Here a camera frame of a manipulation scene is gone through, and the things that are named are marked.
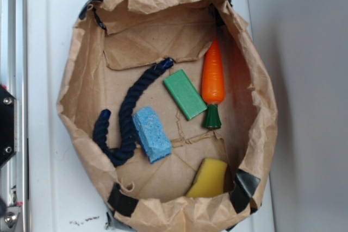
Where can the brown paper bag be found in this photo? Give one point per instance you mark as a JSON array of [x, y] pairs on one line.
[[114, 42]]

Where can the aluminium frame rail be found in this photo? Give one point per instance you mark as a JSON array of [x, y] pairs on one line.
[[15, 213]]

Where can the green rectangular block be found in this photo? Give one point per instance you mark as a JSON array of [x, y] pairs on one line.
[[185, 94]]

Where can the white plastic tray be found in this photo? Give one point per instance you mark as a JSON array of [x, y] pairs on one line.
[[62, 198]]

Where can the orange toy carrot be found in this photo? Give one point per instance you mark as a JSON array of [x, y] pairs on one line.
[[213, 86]]

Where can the blue sponge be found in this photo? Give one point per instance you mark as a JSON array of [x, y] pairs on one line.
[[152, 137]]

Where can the black robot mount plate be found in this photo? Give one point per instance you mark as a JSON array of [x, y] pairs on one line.
[[8, 126]]

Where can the yellow sponge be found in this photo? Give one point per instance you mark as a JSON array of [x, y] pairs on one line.
[[209, 179]]

